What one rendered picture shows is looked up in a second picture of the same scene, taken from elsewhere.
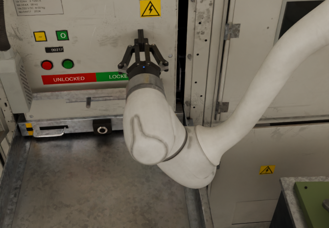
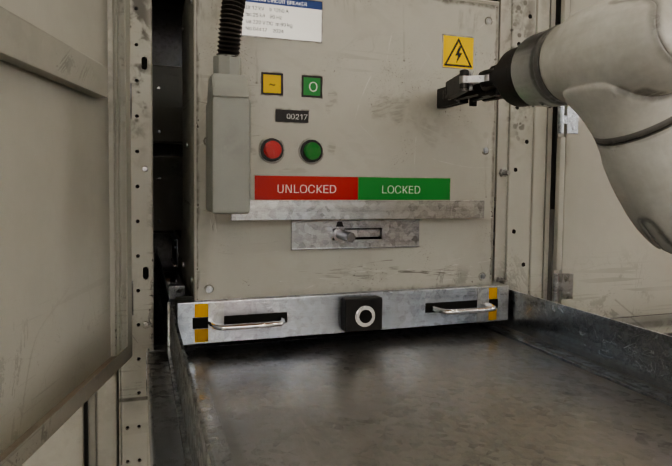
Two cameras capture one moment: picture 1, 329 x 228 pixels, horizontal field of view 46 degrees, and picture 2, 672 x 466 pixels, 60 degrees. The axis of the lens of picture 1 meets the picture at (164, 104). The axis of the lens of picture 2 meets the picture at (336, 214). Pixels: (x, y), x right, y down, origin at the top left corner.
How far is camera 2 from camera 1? 0.84 m
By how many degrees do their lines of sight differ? 40
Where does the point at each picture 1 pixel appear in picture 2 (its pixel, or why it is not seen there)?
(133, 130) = not seen: outside the picture
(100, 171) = (398, 376)
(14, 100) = (227, 173)
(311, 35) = not seen: outside the picture
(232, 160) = not seen: hidden behind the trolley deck
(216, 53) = (543, 169)
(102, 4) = (385, 34)
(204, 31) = (524, 123)
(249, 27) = not seen: hidden behind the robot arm
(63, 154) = (289, 367)
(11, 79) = (234, 114)
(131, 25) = (427, 80)
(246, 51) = (590, 161)
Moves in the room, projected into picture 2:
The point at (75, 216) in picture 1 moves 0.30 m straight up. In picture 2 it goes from (403, 432) to (408, 128)
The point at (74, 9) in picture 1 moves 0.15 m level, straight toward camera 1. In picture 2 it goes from (340, 36) to (397, 10)
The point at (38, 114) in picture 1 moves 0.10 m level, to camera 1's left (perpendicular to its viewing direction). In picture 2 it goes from (226, 282) to (153, 284)
